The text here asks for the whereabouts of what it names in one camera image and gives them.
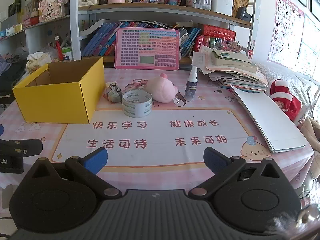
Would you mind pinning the floral tissue pack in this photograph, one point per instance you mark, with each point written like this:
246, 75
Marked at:
37, 60

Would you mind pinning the white paper pad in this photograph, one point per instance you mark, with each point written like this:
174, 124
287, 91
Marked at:
262, 117

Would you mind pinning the pink pig plush toy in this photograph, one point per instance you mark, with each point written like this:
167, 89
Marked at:
162, 90

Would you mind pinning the row of blue books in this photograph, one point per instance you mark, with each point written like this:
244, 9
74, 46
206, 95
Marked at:
100, 40

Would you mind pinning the small dried flower bunch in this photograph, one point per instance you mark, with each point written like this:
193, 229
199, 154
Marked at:
227, 46

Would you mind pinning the clear tape roll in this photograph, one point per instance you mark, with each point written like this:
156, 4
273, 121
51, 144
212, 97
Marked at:
130, 107

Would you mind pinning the white wall chart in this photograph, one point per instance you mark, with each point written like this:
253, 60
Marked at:
308, 50

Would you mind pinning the pink learning tablet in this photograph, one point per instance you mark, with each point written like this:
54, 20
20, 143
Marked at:
130, 55

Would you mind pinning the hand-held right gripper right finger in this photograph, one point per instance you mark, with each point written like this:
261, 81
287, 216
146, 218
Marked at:
212, 158

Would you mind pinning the red standing books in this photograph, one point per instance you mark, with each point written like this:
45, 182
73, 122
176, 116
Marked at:
203, 42

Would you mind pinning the pink alphabet wall poster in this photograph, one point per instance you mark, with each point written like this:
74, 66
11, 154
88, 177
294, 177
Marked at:
285, 30

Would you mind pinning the green white pen cup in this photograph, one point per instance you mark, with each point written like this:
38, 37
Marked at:
67, 53

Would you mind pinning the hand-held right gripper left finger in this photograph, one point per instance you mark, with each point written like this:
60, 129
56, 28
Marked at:
96, 160

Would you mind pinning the beige plush toy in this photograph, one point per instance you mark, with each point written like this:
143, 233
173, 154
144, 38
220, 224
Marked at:
311, 135

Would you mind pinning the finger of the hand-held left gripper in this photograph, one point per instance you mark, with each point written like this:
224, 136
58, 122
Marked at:
22, 146
1, 129

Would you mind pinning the white frame bookshelf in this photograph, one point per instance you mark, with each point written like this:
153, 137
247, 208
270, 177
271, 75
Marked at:
75, 30

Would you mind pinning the pile of clothes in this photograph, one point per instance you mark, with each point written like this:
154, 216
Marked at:
12, 80

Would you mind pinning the stack of books and papers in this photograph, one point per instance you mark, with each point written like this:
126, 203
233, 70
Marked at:
237, 70

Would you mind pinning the red white plush toy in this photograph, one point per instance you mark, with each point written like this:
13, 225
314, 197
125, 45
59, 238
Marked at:
287, 102

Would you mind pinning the grey round toy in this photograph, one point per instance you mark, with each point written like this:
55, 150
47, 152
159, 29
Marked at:
114, 97

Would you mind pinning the yellow cardboard box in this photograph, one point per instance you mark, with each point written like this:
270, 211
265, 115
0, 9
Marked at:
50, 105

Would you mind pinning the red round jar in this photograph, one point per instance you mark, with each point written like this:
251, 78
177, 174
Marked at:
35, 18

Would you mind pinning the pink doll figurine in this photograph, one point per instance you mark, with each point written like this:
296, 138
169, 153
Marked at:
51, 7

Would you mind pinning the thick red book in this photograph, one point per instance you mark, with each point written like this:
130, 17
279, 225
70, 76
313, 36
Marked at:
217, 31

